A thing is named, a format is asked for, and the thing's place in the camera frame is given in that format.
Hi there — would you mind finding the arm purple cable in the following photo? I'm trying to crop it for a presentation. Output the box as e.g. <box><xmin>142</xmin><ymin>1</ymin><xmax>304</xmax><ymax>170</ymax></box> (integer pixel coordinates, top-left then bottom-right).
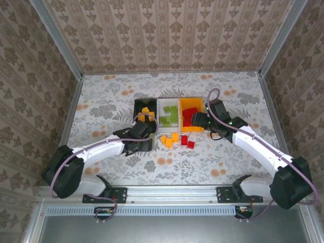
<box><xmin>207</xmin><ymin>88</ymin><xmax>319</xmax><ymax>222</ymax></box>
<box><xmin>50</xmin><ymin>113</ymin><xmax>159</xmax><ymax>223</ymax></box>

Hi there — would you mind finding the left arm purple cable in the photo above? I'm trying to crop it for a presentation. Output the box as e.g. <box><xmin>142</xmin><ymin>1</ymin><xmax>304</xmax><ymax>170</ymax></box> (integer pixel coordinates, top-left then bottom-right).
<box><xmin>50</xmin><ymin>113</ymin><xmax>159</xmax><ymax>223</ymax></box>

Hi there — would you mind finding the right black connector box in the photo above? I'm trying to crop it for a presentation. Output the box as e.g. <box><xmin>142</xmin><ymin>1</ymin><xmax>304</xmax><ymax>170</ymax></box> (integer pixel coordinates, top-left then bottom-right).
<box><xmin>234</xmin><ymin>205</ymin><xmax>254</xmax><ymax>220</ymax></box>

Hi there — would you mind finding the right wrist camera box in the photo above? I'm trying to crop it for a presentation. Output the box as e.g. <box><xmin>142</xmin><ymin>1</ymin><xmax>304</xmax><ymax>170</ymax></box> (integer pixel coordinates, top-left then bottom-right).
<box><xmin>207</xmin><ymin>99</ymin><xmax>226</xmax><ymax>119</ymax></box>

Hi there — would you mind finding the orange plastic bin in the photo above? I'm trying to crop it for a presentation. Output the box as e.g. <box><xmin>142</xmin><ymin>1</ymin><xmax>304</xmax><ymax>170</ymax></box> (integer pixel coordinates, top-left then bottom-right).
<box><xmin>179</xmin><ymin>97</ymin><xmax>205</xmax><ymax>133</ymax></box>

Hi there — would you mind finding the slotted white cable duct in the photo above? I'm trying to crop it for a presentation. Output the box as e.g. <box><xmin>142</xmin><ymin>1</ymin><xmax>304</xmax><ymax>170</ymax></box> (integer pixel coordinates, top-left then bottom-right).
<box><xmin>46</xmin><ymin>205</ymin><xmax>237</xmax><ymax>217</ymax></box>

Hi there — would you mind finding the left black connector box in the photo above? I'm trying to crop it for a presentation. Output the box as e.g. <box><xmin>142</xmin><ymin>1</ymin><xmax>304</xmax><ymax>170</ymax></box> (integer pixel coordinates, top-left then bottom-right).
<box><xmin>94</xmin><ymin>206</ymin><xmax>115</xmax><ymax>220</ymax></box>

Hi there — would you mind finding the floral table cover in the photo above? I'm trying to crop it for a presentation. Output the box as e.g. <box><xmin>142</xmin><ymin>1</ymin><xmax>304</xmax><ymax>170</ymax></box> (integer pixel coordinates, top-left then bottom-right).
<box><xmin>56</xmin><ymin>72</ymin><xmax>293</xmax><ymax>186</ymax></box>

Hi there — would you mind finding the grey metal panel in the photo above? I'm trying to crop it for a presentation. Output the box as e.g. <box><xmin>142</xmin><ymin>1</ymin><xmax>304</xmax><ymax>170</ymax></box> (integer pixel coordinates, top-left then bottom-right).
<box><xmin>24</xmin><ymin>204</ymin><xmax>318</xmax><ymax>243</ymax></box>

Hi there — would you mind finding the aluminium mounting rail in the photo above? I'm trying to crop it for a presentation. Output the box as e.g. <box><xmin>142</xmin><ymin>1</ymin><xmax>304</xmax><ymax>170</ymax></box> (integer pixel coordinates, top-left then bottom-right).
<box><xmin>37</xmin><ymin>184</ymin><xmax>311</xmax><ymax>205</ymax></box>

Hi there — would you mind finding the left aluminium side rail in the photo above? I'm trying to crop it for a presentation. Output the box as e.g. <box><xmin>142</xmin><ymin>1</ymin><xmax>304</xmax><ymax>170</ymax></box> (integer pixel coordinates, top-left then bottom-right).
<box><xmin>47</xmin><ymin>75</ymin><xmax>84</xmax><ymax>185</ymax></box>

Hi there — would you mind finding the left aluminium frame post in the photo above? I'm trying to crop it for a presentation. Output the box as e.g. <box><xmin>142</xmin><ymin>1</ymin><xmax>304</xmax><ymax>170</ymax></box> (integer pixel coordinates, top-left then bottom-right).
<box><xmin>29</xmin><ymin>0</ymin><xmax>84</xmax><ymax>80</ymax></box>

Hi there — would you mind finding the right aluminium frame post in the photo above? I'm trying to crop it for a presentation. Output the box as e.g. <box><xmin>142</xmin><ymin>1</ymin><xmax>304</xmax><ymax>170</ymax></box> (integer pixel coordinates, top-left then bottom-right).
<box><xmin>258</xmin><ymin>0</ymin><xmax>309</xmax><ymax>76</ymax></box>

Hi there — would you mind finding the aluminium frame post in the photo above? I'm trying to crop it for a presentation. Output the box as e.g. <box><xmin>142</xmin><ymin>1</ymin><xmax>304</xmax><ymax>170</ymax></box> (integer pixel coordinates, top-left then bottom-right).
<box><xmin>29</xmin><ymin>0</ymin><xmax>84</xmax><ymax>80</ymax></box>
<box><xmin>258</xmin><ymin>0</ymin><xmax>309</xmax><ymax>76</ymax></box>

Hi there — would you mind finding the black plastic bin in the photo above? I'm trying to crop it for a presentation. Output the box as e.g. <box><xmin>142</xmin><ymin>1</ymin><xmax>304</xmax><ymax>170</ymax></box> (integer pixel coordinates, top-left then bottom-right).
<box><xmin>133</xmin><ymin>98</ymin><xmax>159</xmax><ymax>134</ymax></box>

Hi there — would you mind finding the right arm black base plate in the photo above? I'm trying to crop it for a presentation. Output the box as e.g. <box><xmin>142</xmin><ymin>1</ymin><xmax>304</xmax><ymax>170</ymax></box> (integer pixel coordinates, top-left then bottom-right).
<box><xmin>216</xmin><ymin>186</ymin><xmax>264</xmax><ymax>204</ymax></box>

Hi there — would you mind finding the right aluminium side rail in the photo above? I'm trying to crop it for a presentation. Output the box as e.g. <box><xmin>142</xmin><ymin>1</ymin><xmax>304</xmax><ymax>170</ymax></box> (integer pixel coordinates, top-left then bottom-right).
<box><xmin>258</xmin><ymin>73</ymin><xmax>300</xmax><ymax>184</ymax></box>

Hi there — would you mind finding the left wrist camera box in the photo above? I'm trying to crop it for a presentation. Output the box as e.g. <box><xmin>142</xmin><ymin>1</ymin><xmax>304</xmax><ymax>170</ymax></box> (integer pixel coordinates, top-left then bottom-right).
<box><xmin>133</xmin><ymin>120</ymin><xmax>153</xmax><ymax>136</ymax></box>

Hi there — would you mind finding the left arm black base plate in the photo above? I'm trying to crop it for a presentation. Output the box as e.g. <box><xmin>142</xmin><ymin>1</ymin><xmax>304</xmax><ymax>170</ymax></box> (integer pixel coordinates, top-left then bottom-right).
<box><xmin>82</xmin><ymin>186</ymin><xmax>128</xmax><ymax>204</ymax></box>

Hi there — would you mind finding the black connector box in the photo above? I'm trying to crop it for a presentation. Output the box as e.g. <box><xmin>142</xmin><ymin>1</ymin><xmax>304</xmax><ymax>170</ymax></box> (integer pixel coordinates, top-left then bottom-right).
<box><xmin>234</xmin><ymin>205</ymin><xmax>254</xmax><ymax>220</ymax></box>
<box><xmin>94</xmin><ymin>206</ymin><xmax>115</xmax><ymax>220</ymax></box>

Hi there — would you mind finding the aluminium back rail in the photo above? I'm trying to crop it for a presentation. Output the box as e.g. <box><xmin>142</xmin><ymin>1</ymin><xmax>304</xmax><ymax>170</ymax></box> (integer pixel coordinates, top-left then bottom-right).
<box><xmin>81</xmin><ymin>68</ymin><xmax>261</xmax><ymax>75</ymax></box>

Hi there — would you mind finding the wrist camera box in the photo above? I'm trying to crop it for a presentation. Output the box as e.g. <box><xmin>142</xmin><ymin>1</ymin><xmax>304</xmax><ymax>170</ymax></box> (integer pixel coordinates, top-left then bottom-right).
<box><xmin>207</xmin><ymin>99</ymin><xmax>226</xmax><ymax>119</ymax></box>
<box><xmin>133</xmin><ymin>120</ymin><xmax>153</xmax><ymax>136</ymax></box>

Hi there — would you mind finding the white plastic bin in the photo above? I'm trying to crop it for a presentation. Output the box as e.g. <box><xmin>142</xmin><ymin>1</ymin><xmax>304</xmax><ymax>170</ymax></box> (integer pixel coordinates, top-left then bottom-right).
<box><xmin>156</xmin><ymin>98</ymin><xmax>182</xmax><ymax>134</ymax></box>

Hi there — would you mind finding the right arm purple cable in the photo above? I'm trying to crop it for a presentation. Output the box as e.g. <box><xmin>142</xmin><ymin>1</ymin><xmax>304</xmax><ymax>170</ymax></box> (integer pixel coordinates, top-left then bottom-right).
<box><xmin>207</xmin><ymin>88</ymin><xmax>319</xmax><ymax>222</ymax></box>

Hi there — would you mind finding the aluminium side rail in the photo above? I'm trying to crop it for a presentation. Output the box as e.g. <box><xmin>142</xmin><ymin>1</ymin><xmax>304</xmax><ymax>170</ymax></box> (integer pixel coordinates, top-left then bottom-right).
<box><xmin>258</xmin><ymin>73</ymin><xmax>300</xmax><ymax>184</ymax></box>
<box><xmin>47</xmin><ymin>75</ymin><xmax>84</xmax><ymax>185</ymax></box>

